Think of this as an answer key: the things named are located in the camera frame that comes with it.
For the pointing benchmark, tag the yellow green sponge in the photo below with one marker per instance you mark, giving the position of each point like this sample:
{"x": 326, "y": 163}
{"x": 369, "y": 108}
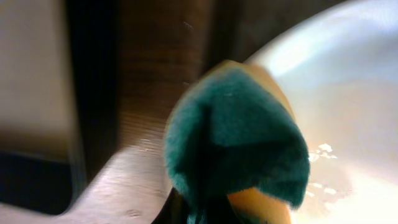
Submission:
{"x": 233, "y": 151}

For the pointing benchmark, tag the cream white plate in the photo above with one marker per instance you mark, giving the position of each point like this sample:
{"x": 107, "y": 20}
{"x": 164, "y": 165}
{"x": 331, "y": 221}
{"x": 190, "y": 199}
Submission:
{"x": 338, "y": 70}

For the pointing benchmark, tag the large dark serving tray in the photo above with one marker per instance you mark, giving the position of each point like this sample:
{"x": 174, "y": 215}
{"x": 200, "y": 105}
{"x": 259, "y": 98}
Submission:
{"x": 239, "y": 28}

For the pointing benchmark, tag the small black water tray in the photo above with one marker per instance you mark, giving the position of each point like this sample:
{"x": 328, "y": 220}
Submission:
{"x": 59, "y": 110}

